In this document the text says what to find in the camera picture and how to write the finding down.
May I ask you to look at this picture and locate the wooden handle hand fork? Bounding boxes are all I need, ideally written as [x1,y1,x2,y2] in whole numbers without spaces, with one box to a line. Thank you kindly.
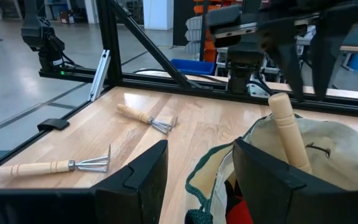
[116,103,179,136]

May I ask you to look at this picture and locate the blue plastic bin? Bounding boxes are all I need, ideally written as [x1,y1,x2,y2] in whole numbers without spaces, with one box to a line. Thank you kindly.
[170,58,216,76]

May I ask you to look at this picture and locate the wooden handle garden trowel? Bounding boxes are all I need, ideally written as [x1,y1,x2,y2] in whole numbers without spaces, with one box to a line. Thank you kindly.
[267,92,313,174]

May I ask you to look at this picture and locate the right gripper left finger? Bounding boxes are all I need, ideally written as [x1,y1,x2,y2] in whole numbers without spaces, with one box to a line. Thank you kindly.
[91,139,169,224]

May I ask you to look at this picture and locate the shelf rack with small bins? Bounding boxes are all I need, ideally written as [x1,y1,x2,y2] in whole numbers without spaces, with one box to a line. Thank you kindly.
[183,0,218,63]

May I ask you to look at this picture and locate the red black garden glove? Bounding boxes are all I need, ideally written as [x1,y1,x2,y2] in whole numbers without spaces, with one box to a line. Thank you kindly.
[224,179,255,224]

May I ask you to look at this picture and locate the black device with green light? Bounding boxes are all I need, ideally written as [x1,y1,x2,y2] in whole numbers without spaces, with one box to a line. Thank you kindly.
[20,0,65,73]

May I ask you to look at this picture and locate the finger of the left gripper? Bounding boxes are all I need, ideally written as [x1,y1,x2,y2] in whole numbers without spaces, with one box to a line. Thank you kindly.
[260,17,306,101]
[309,4,358,101]

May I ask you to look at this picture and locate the wooden handle hand rake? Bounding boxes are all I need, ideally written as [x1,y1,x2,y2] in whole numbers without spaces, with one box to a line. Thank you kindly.
[0,144,112,180]

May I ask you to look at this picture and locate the black table clamp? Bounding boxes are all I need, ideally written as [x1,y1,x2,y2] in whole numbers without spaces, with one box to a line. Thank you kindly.
[37,118,71,132]

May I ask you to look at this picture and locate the cream green gardening bag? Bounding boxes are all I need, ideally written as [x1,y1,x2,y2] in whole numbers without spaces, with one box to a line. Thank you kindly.
[184,113,358,224]

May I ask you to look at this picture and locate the silver aluminium bar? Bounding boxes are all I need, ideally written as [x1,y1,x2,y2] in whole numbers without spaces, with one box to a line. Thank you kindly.
[88,49,112,102]

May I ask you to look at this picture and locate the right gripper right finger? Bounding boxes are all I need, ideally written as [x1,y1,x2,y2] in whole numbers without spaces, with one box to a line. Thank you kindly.
[232,138,354,224]

